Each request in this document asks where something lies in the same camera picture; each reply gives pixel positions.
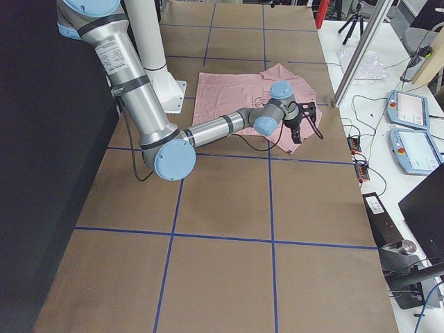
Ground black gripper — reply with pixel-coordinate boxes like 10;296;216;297
284;101;316;144

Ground orange connector block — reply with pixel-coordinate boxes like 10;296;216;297
347;136;361;155
355;160;370;183

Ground black cable on table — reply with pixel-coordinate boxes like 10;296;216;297
341;93;389;198

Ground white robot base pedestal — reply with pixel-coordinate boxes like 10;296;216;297
125;0;187;114

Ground black camera tripod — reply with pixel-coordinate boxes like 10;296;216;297
338;1;364;45

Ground black monitor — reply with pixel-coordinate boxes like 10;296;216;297
398;165;443;257

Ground upper teach pendant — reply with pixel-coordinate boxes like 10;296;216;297
386;90;430;130

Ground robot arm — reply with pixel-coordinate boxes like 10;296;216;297
57;1;316;181

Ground upper orange connector block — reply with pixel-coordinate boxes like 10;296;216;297
347;136;361;155

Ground aluminium frame post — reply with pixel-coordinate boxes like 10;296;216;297
332;0;393;108

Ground wooden board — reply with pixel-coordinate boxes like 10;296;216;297
411;29;444;85

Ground teach pendant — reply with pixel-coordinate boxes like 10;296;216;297
388;128;443;176
386;90;430;130

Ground black control box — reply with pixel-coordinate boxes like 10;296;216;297
363;192;434;309

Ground lower orange connector block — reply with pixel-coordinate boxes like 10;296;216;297
355;160;370;183

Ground lower teach pendant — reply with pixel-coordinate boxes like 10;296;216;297
388;128;443;176

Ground pink Snoopy t-shirt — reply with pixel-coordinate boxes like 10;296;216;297
191;63;323;154

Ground clear plastic bag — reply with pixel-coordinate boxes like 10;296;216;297
337;49;389;80

